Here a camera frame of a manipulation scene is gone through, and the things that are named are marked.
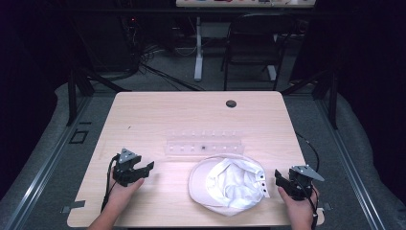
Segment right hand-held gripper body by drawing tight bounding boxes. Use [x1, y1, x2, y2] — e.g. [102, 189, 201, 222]
[287, 164, 326, 201]

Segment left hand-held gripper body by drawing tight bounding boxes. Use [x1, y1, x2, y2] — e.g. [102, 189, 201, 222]
[112, 148, 144, 188]

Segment white baseball cap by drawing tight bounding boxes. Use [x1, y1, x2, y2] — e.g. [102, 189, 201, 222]
[188, 153, 271, 218]

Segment person's left hand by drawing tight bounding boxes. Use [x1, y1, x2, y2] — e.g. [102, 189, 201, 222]
[104, 168, 146, 213]

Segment person's right hand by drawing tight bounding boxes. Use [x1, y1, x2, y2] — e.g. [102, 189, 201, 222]
[277, 185, 320, 222]

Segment black tape square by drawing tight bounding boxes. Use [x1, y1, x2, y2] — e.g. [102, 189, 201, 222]
[69, 128, 90, 145]

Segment clear acrylic rack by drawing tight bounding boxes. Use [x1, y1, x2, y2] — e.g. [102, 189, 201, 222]
[164, 128, 246, 158]

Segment grey tape strip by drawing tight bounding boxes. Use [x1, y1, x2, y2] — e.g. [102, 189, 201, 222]
[61, 199, 87, 215]

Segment black metal stand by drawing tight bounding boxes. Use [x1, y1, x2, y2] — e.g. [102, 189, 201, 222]
[281, 67, 340, 130]
[65, 67, 132, 127]

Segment white desk leg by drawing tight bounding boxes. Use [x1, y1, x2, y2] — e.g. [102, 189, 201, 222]
[193, 15, 205, 82]

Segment black folding chair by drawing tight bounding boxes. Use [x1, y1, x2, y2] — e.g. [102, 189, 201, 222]
[220, 12, 297, 92]

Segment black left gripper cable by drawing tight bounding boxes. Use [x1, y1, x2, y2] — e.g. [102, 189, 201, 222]
[101, 154, 121, 214]

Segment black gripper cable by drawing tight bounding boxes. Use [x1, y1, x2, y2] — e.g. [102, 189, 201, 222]
[101, 154, 121, 214]
[294, 131, 321, 230]

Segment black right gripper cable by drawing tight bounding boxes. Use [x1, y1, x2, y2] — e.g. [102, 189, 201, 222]
[294, 131, 321, 230]

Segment black floor cables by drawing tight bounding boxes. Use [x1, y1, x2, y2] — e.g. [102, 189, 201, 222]
[121, 15, 205, 92]

